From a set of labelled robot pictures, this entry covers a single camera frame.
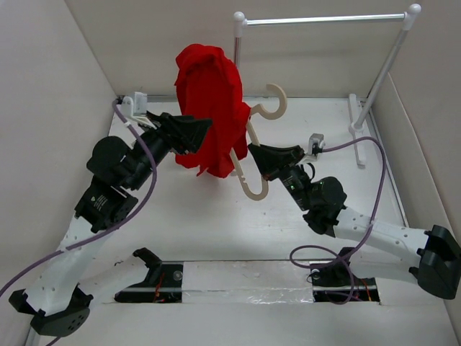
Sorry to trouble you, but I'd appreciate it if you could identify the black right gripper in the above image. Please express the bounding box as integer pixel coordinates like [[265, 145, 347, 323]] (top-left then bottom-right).
[[249, 141, 313, 211]]

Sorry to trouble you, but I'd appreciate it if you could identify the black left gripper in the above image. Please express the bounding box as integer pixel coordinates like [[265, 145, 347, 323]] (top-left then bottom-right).
[[128, 109, 212, 190]]

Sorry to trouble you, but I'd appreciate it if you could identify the beige wooden clothes hanger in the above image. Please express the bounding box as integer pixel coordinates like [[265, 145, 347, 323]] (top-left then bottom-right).
[[227, 82, 288, 201]]

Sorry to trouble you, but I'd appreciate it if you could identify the red t-shirt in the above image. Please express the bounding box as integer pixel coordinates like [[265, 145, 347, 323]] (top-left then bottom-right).
[[175, 44, 251, 178]]

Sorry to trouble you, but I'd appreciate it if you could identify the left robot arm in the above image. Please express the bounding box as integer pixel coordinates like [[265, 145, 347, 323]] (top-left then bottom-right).
[[9, 112, 212, 338]]

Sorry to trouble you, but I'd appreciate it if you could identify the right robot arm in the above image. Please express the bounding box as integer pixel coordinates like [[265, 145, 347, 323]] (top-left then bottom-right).
[[248, 144, 460, 300]]

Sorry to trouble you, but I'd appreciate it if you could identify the white metal clothes rack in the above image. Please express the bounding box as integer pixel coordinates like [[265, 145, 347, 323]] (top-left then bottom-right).
[[232, 3, 422, 169]]

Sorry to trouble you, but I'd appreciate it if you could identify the silver foil tape strip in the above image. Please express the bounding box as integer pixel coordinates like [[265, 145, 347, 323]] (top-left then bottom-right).
[[182, 260, 313, 305]]

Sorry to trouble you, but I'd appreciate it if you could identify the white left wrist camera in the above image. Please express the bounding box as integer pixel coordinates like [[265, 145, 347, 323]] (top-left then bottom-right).
[[120, 92, 148, 121]]

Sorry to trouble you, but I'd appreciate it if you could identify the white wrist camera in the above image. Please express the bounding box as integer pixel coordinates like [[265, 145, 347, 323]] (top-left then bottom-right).
[[305, 133, 325, 161], [120, 92, 148, 121]]

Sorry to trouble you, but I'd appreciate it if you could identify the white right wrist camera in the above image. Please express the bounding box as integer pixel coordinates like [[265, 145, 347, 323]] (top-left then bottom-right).
[[305, 133, 325, 161]]

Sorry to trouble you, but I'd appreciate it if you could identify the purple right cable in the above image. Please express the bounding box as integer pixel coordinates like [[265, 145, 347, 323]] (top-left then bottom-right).
[[290, 136, 387, 306]]

